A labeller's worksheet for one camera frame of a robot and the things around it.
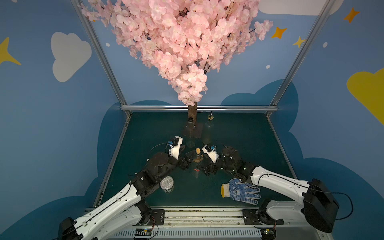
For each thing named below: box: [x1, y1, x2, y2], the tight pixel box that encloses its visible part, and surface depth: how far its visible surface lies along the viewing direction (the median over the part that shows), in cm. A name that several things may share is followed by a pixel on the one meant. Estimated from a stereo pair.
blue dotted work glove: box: [221, 178, 261, 205], surface depth 84 cm
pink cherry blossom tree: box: [79, 0, 274, 123], surface depth 48 cm
